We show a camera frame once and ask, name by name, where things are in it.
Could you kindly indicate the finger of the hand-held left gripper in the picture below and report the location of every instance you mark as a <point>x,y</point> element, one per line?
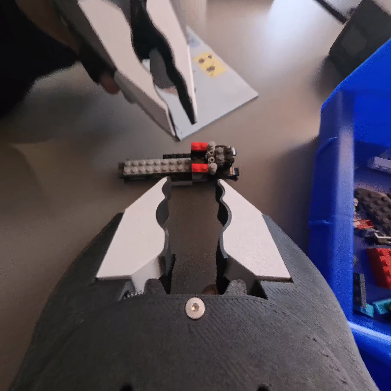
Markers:
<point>116,45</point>
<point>174,36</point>

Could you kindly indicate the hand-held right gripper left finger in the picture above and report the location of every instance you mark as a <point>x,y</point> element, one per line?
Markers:
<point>137,241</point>

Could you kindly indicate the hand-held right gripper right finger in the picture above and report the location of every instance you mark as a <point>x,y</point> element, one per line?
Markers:
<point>253,244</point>

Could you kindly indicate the grey brick model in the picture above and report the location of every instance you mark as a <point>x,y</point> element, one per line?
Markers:
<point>158,168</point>

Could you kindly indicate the blue plastic bin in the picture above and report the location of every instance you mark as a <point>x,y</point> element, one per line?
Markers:
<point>336,183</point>

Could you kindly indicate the person's left forearm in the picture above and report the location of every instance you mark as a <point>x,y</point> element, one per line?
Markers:
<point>18,76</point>

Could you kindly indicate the grey desk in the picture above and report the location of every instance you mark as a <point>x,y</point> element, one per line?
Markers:
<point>61,189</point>

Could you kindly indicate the person's left hand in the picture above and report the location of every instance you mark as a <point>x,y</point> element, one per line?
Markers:
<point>107,85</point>

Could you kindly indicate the brick instruction booklet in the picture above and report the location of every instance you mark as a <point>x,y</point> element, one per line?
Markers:
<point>220,85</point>

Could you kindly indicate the pile of loose bricks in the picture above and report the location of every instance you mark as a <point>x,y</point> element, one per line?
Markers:
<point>375,244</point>

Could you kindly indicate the black charger case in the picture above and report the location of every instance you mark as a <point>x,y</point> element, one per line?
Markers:
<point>360,39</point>

